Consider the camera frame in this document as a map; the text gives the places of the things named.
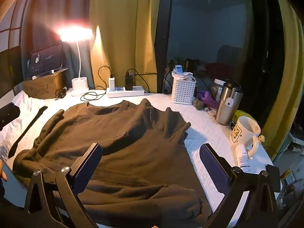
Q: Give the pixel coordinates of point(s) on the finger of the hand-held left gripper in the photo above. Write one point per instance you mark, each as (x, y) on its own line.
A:
(8, 115)

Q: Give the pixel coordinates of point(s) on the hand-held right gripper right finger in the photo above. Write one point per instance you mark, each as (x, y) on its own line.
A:
(213, 168)

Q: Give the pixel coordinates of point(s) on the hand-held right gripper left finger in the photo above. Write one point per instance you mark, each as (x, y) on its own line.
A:
(87, 168)

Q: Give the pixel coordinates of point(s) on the brown t-shirt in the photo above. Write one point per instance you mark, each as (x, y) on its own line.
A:
(133, 135)

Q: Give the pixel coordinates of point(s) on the white tube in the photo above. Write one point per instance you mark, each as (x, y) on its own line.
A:
(242, 159)

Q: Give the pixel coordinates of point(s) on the white textured table cloth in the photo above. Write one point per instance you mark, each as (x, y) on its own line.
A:
(204, 128)

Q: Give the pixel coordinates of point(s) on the dark flat panel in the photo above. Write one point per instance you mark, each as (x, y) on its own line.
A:
(10, 71)

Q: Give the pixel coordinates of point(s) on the cardboard box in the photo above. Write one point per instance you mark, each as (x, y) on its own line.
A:
(42, 85)

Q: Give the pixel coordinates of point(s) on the stainless steel tumbler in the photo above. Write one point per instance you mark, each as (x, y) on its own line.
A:
(226, 114)

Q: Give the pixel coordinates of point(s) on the black rectangular device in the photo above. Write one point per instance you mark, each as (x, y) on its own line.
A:
(273, 178)

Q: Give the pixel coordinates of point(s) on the yellow packet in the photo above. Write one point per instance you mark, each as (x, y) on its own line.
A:
(241, 114)

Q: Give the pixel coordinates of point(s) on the grey fuzzy toy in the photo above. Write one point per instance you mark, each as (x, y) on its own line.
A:
(198, 104)

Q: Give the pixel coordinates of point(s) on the white paper tag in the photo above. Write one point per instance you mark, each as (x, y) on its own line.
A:
(229, 102)

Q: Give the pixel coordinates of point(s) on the purple cloth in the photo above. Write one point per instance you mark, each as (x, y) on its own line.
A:
(206, 98)

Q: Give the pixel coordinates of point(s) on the white desk lamp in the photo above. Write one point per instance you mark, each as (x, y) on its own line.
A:
(80, 85)

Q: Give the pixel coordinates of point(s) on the glass jar with white lid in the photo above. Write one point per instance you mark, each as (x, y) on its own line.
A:
(219, 87)

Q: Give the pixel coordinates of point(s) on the white plastic basket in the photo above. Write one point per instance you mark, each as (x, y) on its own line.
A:
(183, 91)

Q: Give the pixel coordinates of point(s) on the white power strip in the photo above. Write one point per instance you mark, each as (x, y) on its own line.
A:
(125, 93)

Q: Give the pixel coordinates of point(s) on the white charger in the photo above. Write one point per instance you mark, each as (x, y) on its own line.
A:
(111, 83)

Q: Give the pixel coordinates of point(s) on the black charger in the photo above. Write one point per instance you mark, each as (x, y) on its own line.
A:
(129, 83)

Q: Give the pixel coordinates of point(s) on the clear plastic bags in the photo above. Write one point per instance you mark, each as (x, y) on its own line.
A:
(188, 75)

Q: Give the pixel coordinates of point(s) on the blue and white packet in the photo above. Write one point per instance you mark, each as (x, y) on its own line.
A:
(178, 69)

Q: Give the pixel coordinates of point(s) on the teal curtain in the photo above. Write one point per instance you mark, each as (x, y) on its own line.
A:
(47, 11)

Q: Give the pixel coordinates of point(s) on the yellow curtain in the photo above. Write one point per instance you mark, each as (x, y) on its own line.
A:
(123, 33)
(292, 80)

